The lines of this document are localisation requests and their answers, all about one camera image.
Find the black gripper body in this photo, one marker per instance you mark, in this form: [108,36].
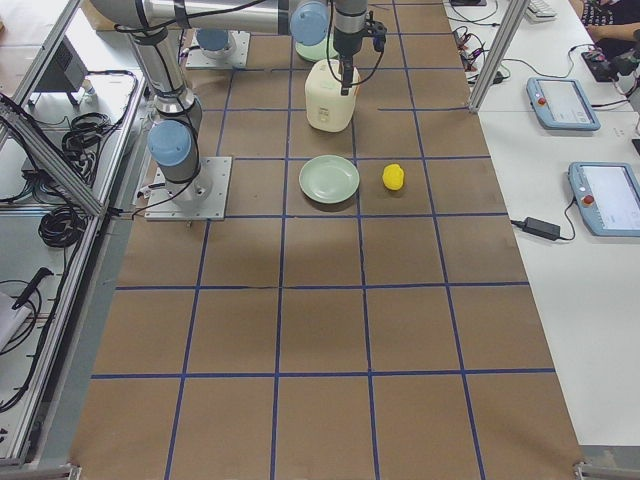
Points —
[346,36]

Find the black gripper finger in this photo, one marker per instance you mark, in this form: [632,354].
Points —
[345,82]

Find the white rice cooker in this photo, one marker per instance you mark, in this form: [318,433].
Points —
[326,108]

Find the green plate near arm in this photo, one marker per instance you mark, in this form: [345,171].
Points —
[329,179]
[314,53]

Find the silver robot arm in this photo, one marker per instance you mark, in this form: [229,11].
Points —
[173,139]
[308,25]

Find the blue teach pendant far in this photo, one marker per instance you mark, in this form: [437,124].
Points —
[561,104]

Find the blue teach pendant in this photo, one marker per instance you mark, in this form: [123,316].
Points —
[607,195]
[561,104]

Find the black power adapter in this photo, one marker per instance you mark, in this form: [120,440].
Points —
[541,229]

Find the person in black shirt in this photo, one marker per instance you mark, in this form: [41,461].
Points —
[612,25]

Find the grey control box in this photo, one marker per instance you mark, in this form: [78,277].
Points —
[65,73]

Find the blue teach pendant near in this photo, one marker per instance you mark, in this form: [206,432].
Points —
[607,195]

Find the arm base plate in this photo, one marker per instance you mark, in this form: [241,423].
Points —
[215,49]
[205,198]

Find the aluminium frame post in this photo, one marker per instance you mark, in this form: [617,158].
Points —
[502,40]

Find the aluminium frame rail left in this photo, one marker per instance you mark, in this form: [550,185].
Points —
[45,155]

